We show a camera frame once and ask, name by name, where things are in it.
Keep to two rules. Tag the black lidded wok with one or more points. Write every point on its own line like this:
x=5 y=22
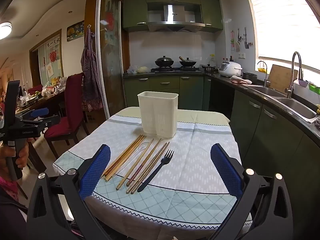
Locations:
x=164 y=61

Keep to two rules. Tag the red upholstered wooden chair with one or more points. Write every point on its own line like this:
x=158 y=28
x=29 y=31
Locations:
x=35 y=90
x=73 y=92

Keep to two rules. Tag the patterned light blue tablecloth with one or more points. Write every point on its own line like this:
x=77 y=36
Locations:
x=200 y=160

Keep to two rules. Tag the green drawer cabinet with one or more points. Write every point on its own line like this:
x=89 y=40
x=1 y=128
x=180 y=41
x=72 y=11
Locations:
x=162 y=87

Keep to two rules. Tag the clear plastic spoon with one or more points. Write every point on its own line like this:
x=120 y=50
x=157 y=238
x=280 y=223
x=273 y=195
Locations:
x=144 y=146

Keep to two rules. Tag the cluttered wooden dining table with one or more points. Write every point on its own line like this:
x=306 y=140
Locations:
x=47 y=100

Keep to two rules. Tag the pink dish cloth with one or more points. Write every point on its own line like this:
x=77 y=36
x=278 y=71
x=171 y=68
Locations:
x=240 y=80

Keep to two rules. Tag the green wall cabinets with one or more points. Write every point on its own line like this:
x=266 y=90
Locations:
x=135 y=10

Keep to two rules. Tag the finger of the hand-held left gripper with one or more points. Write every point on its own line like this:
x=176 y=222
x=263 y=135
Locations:
x=42 y=123
x=39 y=111

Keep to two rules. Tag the white plastic bags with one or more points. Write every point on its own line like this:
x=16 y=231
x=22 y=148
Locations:
x=138 y=70

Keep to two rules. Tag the green plastic basket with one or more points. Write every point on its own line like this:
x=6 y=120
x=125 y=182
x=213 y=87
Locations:
x=314 y=88

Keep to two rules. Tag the steel range hood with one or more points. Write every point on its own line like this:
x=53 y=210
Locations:
x=172 y=15

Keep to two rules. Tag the wooden cutting board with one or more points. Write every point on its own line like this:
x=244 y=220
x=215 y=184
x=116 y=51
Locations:
x=280 y=78

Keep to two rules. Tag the person's left hand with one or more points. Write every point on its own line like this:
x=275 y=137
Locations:
x=21 y=156

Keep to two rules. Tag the black gas stove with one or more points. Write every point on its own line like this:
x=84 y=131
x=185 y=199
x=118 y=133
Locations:
x=176 y=69

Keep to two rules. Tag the round ceiling lamp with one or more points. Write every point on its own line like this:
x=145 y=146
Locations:
x=5 y=30

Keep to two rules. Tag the white plastic utensil holder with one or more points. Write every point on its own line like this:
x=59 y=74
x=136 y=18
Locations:
x=157 y=112

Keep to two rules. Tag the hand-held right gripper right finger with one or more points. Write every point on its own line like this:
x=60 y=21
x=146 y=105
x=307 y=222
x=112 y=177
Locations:
x=226 y=170

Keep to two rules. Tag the small steel faucet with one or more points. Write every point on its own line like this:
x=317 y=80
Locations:
x=265 y=70

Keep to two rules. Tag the tall steel faucet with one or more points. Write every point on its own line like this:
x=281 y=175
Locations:
x=296 y=57

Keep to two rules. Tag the steel double sink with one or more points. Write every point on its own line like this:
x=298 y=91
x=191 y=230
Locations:
x=295 y=105

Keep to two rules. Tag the purple sponge holder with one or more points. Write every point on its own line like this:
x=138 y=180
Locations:
x=301 y=83

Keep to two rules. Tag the hanging kitchen tools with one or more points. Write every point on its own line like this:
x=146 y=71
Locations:
x=240 y=40

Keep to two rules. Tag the white rice cooker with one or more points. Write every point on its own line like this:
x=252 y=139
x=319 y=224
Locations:
x=230 y=68

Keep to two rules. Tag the dark wall poster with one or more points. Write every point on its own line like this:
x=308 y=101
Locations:
x=75 y=31

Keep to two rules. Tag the small steel pot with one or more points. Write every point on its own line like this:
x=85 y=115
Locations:
x=208 y=68

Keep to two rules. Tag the glass board with papers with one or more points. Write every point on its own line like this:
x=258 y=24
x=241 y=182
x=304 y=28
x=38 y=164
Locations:
x=51 y=60

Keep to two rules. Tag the white window blind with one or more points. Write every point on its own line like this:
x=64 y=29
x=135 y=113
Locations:
x=282 y=22

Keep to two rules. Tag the black plastic fork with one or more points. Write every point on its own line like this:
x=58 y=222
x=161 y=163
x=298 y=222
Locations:
x=155 y=173

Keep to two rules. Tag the dark green sink cabinet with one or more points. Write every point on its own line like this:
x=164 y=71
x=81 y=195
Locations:
x=270 y=135

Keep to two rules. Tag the checked red apron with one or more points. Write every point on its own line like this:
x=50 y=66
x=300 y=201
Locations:
x=91 y=80

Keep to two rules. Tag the glass sliding door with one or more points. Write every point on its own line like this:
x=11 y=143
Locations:
x=111 y=55

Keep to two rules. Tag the clear oil bottle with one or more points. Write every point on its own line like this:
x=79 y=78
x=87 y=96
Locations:
x=212 y=60

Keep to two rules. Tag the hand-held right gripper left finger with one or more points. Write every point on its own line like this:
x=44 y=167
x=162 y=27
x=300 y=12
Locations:
x=96 y=170

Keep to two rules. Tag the red-banded wooden chopstick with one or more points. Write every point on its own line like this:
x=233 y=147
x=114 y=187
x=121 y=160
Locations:
x=144 y=162

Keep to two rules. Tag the person's left forearm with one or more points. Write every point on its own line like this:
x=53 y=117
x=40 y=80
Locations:
x=8 y=205

